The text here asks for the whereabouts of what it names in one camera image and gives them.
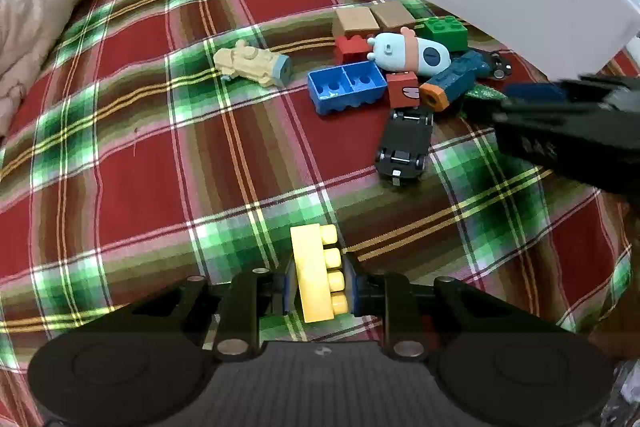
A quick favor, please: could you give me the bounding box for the green glitter piece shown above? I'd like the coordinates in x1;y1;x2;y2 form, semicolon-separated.
462;82;508;105

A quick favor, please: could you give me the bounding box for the red printed toy cube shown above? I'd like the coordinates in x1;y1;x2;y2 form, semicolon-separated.
386;71;421;110

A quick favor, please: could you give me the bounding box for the yellow toy brick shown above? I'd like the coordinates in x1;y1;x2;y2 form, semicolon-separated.
290;224;350;323

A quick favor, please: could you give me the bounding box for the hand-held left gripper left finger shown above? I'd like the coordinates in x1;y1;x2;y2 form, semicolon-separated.
131;254;299;362

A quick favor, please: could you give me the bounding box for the black toy car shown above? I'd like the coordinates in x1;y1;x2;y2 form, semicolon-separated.
480;49;513;82
375;106;435;186

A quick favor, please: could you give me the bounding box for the red toy brick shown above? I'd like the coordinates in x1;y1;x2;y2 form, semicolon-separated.
334;34;373;66

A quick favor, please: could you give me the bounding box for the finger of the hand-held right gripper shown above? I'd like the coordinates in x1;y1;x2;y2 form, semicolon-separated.
491;103;615;188
504;79;611;108

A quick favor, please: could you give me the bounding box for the cream toy train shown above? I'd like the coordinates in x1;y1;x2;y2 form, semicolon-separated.
213;39;293;88

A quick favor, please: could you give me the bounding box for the light blue pig figure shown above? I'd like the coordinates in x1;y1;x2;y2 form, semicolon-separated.
366;27;452;78

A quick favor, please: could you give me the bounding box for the brown wooden block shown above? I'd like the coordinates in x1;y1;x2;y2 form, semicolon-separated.
371;0;417;32
332;6;381;38

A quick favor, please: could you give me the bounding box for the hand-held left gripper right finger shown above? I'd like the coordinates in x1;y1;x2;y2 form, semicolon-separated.
344;252;506;362

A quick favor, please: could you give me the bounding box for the red green plaid blanket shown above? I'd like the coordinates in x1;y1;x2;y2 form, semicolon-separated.
0;0;640;427

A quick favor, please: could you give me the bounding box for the blue orange toy piece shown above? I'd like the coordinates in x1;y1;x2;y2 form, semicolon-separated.
419;49;493;112

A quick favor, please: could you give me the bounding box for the blue toy brick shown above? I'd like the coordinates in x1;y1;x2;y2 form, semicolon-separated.
307;61;390;116

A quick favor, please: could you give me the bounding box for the green toy brick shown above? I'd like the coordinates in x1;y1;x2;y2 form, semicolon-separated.
417;16;469;52

